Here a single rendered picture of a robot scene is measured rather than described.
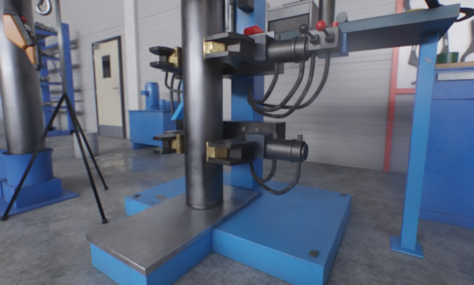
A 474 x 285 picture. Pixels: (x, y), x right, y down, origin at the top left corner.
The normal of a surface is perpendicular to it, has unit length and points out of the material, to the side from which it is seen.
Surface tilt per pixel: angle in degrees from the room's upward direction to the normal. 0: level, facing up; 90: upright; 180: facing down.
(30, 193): 90
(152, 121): 90
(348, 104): 90
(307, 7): 90
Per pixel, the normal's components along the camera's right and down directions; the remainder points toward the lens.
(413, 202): -0.54, 0.11
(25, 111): 0.76, 0.09
